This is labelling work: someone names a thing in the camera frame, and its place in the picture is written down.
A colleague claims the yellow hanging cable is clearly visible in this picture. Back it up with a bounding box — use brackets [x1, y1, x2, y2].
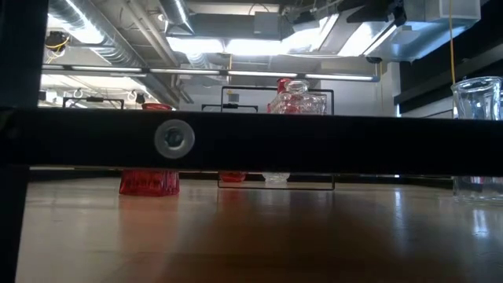
[448, 0, 457, 86]

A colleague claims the silver rectangular air duct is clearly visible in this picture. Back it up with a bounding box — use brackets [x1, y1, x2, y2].
[320, 0, 483, 64]

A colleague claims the clear cut-glass square vase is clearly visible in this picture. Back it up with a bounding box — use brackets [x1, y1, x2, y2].
[269, 79, 329, 116]

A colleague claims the clear bell-shaped glass vase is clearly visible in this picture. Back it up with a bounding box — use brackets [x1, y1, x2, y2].
[262, 171, 291, 184]

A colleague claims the black cable reel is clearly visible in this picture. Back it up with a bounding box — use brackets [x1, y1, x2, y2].
[43, 30, 72, 54]

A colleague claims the black table frame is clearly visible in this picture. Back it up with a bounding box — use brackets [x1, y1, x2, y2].
[29, 167, 455, 189]

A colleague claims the clear tumbler-shaped glass vase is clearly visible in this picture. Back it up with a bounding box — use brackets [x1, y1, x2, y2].
[450, 75, 503, 204]

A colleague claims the long tube light fixture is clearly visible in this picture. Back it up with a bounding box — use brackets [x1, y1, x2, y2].
[41, 64, 381, 83]

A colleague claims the silver round ventilation duct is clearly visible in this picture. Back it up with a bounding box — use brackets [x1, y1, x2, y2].
[159, 0, 196, 35]
[46, 0, 166, 70]

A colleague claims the red ribbed wide-mouth vase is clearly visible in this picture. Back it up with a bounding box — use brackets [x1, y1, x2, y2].
[267, 77, 296, 115]

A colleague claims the red square glass vase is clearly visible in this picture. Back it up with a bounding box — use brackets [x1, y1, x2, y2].
[119, 102, 181, 197]

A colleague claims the red bulb vase narrow neck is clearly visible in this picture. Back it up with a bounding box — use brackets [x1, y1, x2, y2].
[218, 171, 248, 184]

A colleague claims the black metal frame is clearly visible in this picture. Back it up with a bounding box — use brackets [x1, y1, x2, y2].
[61, 96, 126, 110]
[200, 103, 259, 114]

